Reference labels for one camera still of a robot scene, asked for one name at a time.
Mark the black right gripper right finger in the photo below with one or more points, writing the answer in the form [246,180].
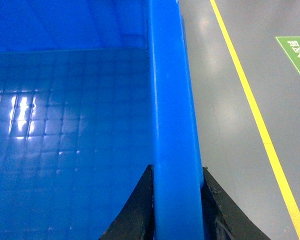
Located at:
[222,217]

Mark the large blue plastic crate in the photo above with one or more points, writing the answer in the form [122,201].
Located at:
[91,93]

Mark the green floor sign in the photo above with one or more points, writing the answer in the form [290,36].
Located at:
[291,47]

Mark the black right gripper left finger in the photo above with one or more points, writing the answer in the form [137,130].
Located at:
[136,219]

